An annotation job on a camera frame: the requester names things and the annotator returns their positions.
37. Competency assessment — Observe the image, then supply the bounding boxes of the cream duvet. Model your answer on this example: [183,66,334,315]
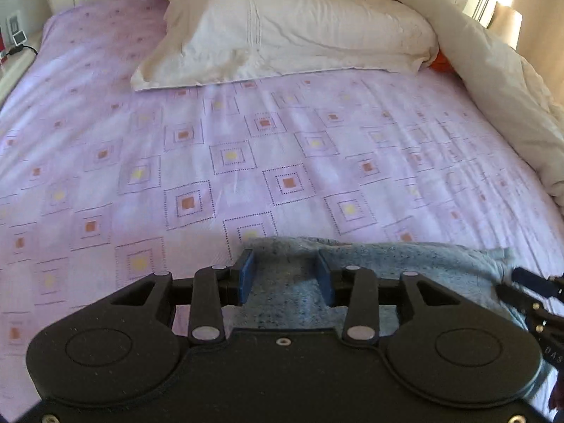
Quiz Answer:
[370,0,564,212]

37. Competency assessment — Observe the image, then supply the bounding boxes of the cream pillow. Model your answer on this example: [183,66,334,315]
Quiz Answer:
[131,0,440,92]

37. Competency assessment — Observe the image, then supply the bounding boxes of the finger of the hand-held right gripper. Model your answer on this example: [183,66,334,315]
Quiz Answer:
[511,266,564,301]
[495,284,547,318]

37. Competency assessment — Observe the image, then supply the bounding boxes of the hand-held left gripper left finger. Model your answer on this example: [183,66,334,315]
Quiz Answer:
[110,249,255,345]

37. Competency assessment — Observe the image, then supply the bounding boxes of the purple patterned bed sheet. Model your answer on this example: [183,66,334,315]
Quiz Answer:
[0,0,564,419]

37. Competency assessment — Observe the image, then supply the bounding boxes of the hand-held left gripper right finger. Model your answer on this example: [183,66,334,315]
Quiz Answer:
[316,250,455,346]

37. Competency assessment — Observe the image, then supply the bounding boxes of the grey pants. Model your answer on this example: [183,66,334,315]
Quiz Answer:
[222,236,545,340]

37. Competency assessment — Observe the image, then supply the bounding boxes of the orange cloth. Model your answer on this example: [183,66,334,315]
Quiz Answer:
[429,52,456,73]

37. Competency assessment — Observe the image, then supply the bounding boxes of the black cable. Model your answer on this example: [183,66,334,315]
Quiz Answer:
[4,44,39,59]

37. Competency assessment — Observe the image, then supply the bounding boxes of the person's right forearm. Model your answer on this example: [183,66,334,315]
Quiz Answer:
[547,374,564,412]

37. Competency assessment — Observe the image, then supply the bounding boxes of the white wall socket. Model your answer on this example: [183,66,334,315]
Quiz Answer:
[6,10,23,40]

